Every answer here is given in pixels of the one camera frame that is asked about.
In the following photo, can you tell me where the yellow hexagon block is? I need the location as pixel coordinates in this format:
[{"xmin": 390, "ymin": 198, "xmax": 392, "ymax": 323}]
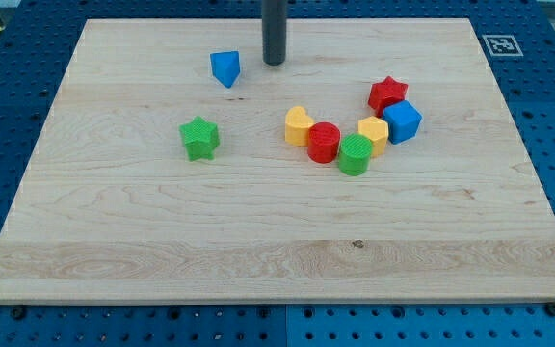
[{"xmin": 357, "ymin": 116, "xmax": 389, "ymax": 157}]

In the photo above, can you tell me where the blue cube block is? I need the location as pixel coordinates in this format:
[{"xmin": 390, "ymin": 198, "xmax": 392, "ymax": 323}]
[{"xmin": 383, "ymin": 100, "xmax": 423, "ymax": 145}]

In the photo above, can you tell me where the black board screw right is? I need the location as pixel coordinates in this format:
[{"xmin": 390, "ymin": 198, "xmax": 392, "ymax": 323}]
[{"xmin": 544, "ymin": 302, "xmax": 555, "ymax": 317}]

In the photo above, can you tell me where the green star block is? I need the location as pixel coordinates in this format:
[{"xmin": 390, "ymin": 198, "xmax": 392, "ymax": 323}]
[{"xmin": 179, "ymin": 116, "xmax": 220, "ymax": 161}]

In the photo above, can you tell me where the black board screw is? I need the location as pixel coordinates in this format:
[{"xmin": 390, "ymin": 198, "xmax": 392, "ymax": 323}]
[
  {"xmin": 10, "ymin": 306, "xmax": 27, "ymax": 321},
  {"xmin": 544, "ymin": 302, "xmax": 555, "ymax": 317}
]

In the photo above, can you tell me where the red star block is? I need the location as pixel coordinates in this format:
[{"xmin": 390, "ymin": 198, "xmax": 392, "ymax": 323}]
[{"xmin": 367, "ymin": 76, "xmax": 409, "ymax": 118}]

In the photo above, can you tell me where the light wooden board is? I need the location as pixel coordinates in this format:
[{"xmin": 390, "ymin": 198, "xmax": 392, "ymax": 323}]
[{"xmin": 0, "ymin": 18, "xmax": 555, "ymax": 305}]

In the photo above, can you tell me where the yellow heart block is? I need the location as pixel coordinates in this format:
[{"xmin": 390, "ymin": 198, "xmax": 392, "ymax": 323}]
[{"xmin": 284, "ymin": 106, "xmax": 315, "ymax": 147}]

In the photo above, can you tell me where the green cylinder block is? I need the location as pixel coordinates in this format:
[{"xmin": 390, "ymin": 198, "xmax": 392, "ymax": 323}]
[{"xmin": 338, "ymin": 134, "xmax": 373, "ymax": 176}]

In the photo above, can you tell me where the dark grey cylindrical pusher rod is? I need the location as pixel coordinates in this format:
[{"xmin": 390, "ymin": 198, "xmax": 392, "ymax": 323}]
[{"xmin": 261, "ymin": 0, "xmax": 287, "ymax": 66}]

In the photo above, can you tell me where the black board screw left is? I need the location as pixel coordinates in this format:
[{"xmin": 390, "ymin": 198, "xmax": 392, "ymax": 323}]
[{"xmin": 10, "ymin": 306, "xmax": 27, "ymax": 321}]

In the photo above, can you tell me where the red cylinder block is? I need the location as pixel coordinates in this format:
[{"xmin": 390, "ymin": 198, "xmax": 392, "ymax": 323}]
[{"xmin": 307, "ymin": 122, "xmax": 341, "ymax": 164}]

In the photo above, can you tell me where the blue triangle block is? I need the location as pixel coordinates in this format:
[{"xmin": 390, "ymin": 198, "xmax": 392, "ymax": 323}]
[{"xmin": 210, "ymin": 51, "xmax": 241, "ymax": 88}]

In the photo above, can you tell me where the white fiducial marker tag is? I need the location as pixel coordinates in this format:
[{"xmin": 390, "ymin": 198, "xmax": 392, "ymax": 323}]
[{"xmin": 482, "ymin": 34, "xmax": 523, "ymax": 57}]

